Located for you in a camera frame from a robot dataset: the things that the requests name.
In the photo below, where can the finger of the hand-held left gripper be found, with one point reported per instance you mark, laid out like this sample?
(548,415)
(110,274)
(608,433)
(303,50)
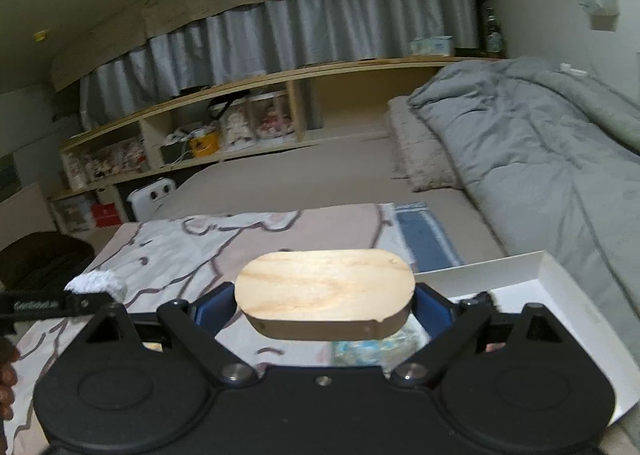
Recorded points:
(92,304)

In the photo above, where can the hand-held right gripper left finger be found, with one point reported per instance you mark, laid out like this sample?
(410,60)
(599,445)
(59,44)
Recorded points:
(216,307)

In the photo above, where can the black electronic box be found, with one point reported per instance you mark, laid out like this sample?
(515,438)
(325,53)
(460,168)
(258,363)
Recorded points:
(176,154)

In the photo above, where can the clear doll display box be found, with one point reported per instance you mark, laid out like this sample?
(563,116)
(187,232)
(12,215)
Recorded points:
(272,120)
(235,127)

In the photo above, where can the blue floral fabric pouch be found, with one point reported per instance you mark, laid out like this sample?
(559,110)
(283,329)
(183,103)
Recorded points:
(365,351)

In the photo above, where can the cartoon printed blanket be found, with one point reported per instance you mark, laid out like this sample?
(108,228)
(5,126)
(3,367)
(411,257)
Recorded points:
(165,255)

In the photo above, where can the yellow bag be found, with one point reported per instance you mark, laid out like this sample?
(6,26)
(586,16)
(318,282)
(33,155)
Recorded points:
(206,145)

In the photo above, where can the yellow ceiling detector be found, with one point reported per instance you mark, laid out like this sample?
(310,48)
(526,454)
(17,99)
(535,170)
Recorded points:
(41,35)

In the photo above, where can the wooden headboard shelf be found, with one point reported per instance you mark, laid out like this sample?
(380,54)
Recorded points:
(350,70)

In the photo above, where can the white wall socket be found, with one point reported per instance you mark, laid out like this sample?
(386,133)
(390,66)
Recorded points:
(571,70)

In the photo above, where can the red box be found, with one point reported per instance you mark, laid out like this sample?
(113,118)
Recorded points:
(108,215)

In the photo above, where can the row of doll figurines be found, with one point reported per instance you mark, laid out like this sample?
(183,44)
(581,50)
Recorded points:
(115,160)

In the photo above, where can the grey duvet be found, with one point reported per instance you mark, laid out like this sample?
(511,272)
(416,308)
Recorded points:
(540,160)

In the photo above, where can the oval wooden box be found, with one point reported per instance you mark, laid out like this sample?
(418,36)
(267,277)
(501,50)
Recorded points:
(325,285)

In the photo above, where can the beige bed mattress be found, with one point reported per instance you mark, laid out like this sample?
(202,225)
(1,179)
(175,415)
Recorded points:
(310,175)

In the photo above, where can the person's left hand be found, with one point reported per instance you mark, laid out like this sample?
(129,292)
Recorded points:
(7,380)

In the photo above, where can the white cardboard box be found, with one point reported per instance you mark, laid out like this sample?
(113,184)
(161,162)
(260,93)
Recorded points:
(575,315)

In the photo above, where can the dark brown chair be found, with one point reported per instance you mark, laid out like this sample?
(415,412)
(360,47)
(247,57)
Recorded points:
(45,262)

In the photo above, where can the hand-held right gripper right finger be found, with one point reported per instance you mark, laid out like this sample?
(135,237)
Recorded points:
(434,311)

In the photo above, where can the grey curtain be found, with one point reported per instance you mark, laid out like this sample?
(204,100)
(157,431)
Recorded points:
(325,30)

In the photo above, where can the clear plastic storage bin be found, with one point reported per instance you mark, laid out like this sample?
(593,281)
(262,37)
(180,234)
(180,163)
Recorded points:
(74,214)

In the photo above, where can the clear plastic jar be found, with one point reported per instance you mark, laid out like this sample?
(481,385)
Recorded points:
(76,174)

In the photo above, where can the white appliance with dark holes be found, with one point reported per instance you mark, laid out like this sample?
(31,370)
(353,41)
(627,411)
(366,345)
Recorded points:
(150,197)

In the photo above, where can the tissue box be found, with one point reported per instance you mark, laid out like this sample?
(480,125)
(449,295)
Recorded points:
(431,46)

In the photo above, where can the dark glass bottle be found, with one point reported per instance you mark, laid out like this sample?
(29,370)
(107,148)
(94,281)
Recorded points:
(493,37)

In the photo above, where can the cardboard panel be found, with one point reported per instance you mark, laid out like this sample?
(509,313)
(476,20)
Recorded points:
(25,215)

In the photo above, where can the beige pillow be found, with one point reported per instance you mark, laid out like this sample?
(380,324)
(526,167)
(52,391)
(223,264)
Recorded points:
(422,150)

